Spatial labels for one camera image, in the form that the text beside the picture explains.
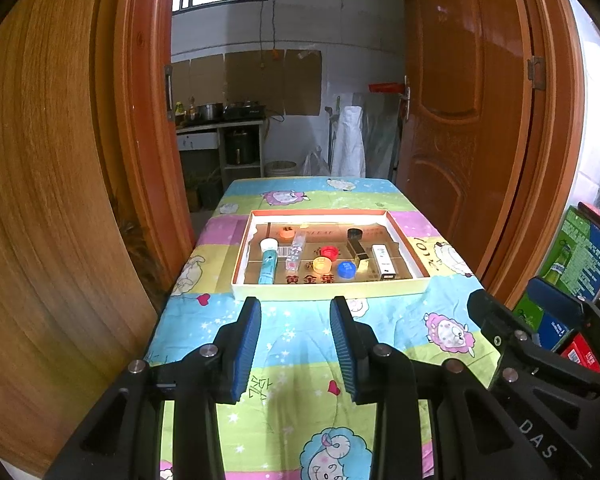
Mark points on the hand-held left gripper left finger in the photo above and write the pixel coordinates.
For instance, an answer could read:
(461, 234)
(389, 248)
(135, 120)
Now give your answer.
(242, 350)

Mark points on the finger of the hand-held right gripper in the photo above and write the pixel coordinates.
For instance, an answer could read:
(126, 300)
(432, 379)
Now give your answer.
(490, 315)
(555, 300)

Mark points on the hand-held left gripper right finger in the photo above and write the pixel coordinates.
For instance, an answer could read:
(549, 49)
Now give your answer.
(345, 355)

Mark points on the shallow white cardboard box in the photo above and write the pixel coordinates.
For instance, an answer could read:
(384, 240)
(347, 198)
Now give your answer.
(330, 291)

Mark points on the blue bottle cap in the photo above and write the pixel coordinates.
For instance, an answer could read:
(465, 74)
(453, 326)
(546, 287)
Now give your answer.
(346, 270)

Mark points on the orange bottle cap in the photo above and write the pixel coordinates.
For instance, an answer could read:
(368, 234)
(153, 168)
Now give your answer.
(321, 263)

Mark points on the white rectangular patterned box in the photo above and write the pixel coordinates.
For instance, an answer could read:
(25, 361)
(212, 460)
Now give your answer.
(384, 262)

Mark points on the gold rectangular metal case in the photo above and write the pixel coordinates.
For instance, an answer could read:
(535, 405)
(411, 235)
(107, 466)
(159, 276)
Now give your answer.
(358, 252)

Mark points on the red bottle cap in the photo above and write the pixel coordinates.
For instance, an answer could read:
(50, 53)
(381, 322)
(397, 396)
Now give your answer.
(329, 251)

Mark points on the white bottle cap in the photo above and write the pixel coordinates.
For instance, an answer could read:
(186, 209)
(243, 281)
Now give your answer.
(269, 245)

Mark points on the clear vial with beads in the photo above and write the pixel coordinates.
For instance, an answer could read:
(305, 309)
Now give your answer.
(296, 252)

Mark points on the orange cap black print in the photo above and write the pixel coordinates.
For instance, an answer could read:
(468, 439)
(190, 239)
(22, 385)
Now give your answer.
(286, 233)

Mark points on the small green carton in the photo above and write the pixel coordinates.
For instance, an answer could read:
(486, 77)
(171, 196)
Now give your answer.
(527, 312)

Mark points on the large green carton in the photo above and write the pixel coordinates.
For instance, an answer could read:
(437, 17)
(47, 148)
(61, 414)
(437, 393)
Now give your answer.
(585, 250)

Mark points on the red carton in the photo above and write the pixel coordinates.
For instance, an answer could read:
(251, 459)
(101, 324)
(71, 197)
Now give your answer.
(585, 355)

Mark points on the flattened brown cardboard carton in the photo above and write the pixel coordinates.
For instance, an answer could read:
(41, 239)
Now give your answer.
(310, 230)

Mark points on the round woven basket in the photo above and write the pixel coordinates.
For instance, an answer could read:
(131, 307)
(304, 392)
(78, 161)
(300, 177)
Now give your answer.
(280, 167)

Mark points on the crumpled plastic bag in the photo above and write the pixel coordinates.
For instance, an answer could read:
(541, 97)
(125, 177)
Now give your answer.
(315, 162)

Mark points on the dark cooker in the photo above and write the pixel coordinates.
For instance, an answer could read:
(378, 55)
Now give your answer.
(240, 149)

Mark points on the brown wooden door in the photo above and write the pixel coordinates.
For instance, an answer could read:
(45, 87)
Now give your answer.
(455, 110)

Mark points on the clear plastic sheet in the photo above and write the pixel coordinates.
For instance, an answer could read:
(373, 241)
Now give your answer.
(380, 135)

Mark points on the white woven sack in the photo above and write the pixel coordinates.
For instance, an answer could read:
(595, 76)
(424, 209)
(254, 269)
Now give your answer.
(349, 140)

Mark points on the white kitchen counter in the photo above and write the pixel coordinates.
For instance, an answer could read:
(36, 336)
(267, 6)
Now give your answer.
(200, 137)

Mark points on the metal door hinge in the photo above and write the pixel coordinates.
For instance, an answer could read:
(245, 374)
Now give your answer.
(536, 74)

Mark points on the black gas stove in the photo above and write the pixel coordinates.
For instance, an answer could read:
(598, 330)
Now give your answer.
(245, 110)

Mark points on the metal cooking pot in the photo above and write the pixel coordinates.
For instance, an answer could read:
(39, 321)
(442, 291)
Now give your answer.
(211, 111)

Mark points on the green top condiment bottle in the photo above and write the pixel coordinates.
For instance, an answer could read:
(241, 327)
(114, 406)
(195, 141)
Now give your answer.
(180, 110)

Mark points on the red paper strip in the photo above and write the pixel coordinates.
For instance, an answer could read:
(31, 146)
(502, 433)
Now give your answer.
(387, 88)

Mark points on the light wooden panel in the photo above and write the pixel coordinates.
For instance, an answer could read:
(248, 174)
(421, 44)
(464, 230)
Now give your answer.
(55, 185)

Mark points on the metal strike plate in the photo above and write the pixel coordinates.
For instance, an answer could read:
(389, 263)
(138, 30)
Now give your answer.
(169, 92)

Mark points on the brown wooden door frame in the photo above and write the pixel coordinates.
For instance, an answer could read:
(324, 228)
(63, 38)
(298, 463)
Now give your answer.
(145, 135)

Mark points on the brown cardboard wall sheet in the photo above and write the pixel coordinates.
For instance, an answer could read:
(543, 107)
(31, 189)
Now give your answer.
(207, 80)
(302, 82)
(255, 80)
(181, 82)

